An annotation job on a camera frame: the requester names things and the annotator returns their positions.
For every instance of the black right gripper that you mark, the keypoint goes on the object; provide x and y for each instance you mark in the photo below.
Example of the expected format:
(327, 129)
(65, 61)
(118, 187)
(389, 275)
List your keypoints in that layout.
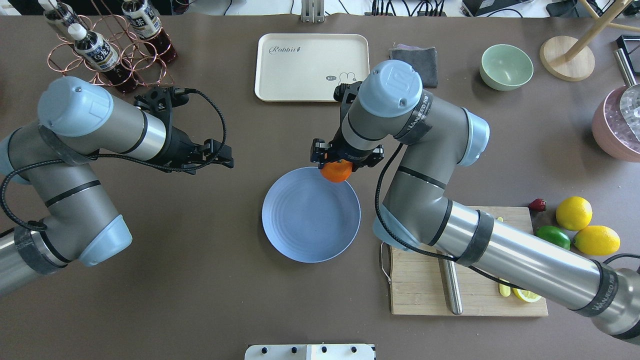
(350, 153)

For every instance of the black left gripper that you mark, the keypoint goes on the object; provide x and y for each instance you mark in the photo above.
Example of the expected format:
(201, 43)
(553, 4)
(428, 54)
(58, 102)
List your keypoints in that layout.
(178, 145)

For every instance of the orange fruit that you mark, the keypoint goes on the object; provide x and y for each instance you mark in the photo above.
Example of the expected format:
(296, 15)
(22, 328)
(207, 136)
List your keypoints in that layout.
(337, 171)

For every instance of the blue plate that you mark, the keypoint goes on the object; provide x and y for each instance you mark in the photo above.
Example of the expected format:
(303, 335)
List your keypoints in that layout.
(309, 219)

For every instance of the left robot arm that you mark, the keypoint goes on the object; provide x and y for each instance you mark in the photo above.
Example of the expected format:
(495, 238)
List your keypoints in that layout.
(60, 208)

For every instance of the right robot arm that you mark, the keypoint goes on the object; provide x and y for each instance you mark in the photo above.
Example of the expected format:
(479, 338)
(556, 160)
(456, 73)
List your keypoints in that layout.
(440, 136)

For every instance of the cream rabbit tray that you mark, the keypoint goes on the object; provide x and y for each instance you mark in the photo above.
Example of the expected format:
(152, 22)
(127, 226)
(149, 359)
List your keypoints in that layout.
(307, 67)

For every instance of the grey folded cloth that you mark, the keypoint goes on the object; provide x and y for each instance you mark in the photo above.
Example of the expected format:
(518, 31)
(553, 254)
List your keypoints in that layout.
(424, 60)

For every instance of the dark tea bottle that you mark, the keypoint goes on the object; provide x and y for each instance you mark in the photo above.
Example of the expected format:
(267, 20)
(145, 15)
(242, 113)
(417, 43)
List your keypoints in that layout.
(60, 16)
(102, 57)
(146, 24)

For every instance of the wooden cutting board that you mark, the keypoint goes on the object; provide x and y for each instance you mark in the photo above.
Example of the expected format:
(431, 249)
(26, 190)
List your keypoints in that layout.
(418, 288)

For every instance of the grey metal rod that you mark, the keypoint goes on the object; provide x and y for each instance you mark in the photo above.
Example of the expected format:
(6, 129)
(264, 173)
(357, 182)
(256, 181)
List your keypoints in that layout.
(452, 288)

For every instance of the green bowl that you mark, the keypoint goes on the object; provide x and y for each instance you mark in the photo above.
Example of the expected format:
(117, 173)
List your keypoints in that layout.
(504, 67)

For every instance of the red strawberry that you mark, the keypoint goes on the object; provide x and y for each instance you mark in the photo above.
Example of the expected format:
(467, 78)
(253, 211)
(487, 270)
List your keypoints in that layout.
(538, 205)

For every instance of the green lime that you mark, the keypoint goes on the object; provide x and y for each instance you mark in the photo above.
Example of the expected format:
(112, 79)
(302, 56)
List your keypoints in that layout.
(554, 235)

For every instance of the lemon slice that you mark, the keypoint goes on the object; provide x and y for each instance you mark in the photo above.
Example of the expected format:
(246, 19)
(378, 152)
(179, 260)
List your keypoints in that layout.
(525, 295)

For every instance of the yellow lemon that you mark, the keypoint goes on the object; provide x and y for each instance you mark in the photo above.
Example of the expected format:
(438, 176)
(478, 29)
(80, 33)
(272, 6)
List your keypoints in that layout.
(597, 240)
(574, 213)

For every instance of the wooden cup stand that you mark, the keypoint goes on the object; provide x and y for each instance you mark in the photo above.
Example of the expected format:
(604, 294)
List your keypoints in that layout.
(570, 59)

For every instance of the pink bowl of ice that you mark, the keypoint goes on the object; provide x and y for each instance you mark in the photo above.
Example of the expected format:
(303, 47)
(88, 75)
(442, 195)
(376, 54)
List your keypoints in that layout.
(611, 131)

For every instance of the metal ice scoop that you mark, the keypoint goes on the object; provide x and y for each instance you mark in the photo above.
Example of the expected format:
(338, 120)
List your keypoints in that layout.
(629, 103)

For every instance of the aluminium frame post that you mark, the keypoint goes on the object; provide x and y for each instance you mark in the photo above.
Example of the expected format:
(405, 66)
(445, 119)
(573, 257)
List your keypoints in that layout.
(312, 11)

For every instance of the copper wire bottle rack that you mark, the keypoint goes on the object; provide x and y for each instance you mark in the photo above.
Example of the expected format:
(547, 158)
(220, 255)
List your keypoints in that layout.
(134, 54)

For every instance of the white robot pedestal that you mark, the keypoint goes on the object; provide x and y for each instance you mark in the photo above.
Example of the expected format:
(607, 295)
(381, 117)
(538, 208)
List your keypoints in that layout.
(322, 351)

